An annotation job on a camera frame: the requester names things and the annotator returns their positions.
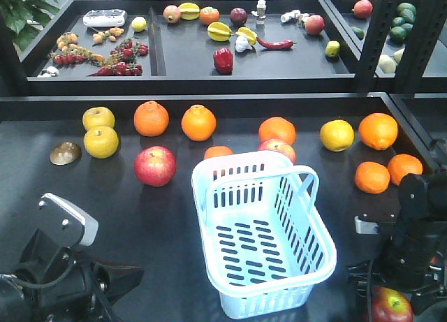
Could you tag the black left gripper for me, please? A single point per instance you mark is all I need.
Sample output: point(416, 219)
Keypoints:
point(64, 285)

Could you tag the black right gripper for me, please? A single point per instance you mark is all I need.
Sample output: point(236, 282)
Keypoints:
point(412, 260)

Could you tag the light blue plastic basket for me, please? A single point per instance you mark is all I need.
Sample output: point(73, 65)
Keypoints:
point(264, 243)

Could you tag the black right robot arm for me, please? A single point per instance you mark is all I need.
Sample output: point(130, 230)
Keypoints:
point(421, 197)

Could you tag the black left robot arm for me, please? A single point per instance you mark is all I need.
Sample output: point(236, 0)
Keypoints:
point(14, 305)

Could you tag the small orange right front left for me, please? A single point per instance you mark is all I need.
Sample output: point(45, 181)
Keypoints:
point(372, 177)

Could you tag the small orange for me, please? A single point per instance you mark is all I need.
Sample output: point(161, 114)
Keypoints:
point(401, 165)
point(216, 151)
point(372, 177)

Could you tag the pink red apple rear left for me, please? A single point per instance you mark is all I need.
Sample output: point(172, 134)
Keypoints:
point(155, 166)

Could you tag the pink red apple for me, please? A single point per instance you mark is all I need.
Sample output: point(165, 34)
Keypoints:
point(279, 145)
point(155, 166)

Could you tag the large orange right rear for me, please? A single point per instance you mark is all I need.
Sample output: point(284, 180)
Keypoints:
point(378, 131)

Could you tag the yellow green pear front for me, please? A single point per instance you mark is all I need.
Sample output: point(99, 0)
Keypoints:
point(101, 142)

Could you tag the yellow green pear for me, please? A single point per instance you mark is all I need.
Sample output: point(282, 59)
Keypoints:
point(98, 116)
point(101, 142)

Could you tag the yellow orange citrus fruit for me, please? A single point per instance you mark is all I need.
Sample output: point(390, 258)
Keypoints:
point(337, 135)

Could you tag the small orange centre left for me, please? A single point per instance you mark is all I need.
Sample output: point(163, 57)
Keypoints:
point(216, 151)

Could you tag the orange rear left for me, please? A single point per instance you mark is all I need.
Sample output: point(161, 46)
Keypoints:
point(151, 119)

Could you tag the yellow green pear rear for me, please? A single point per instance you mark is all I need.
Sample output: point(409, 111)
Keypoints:
point(98, 116)

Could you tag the pink red apple centre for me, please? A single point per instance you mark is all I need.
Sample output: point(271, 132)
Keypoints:
point(279, 145)

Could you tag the orange behind centre apple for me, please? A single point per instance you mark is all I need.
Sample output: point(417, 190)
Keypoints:
point(277, 127)

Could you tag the pale green pear upper shelf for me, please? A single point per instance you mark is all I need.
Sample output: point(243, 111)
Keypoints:
point(387, 64)

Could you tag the red bell pepper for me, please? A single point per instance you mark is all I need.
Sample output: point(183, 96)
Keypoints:
point(223, 60)

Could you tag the red chili pepper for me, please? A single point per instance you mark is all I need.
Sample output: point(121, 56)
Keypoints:
point(279, 45)

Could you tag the red pomegranate upper shelf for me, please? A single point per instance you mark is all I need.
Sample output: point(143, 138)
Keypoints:
point(362, 9)

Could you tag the black upper display shelf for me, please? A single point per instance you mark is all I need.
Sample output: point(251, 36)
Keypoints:
point(180, 57)

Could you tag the white remote controller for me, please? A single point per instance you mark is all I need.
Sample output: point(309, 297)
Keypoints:
point(105, 18)

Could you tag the white garlic bulb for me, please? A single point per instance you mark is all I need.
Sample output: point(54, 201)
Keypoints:
point(242, 44)

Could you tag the yellow starfruit left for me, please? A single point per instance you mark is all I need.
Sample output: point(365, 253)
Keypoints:
point(218, 31)

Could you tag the yellow starfruit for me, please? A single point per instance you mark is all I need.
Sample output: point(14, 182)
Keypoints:
point(218, 31)
point(250, 35)

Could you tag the yellow starfruit right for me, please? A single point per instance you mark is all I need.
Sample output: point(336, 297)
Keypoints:
point(250, 35)

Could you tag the green potted plant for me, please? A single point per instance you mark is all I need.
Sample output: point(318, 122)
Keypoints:
point(22, 17)

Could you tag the dark purple plum fruit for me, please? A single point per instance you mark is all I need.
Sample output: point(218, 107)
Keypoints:
point(238, 16)

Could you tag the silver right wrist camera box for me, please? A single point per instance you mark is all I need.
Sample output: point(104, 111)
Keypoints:
point(366, 226)

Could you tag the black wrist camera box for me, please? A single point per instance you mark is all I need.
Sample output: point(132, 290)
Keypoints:
point(65, 223)

